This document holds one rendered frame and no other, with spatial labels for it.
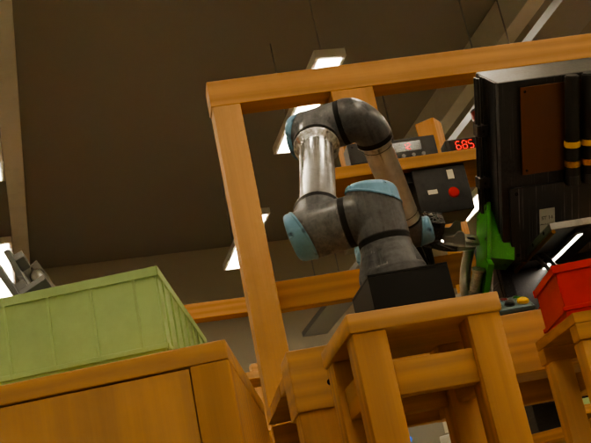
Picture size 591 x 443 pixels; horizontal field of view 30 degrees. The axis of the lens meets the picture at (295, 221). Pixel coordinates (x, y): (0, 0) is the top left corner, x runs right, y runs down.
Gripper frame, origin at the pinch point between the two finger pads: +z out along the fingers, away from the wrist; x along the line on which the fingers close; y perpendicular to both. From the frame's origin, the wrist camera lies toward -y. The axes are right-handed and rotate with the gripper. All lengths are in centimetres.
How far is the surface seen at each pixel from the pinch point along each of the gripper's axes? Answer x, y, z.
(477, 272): -16.4, -0.7, -0.3
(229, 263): 726, -378, -58
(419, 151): 37.8, 12.4, -12.0
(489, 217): -4.2, 10.6, 3.0
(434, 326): -85, 19, -25
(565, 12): 348, -5, 114
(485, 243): -7.9, 4.3, 2.4
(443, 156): 34.1, 12.9, -4.8
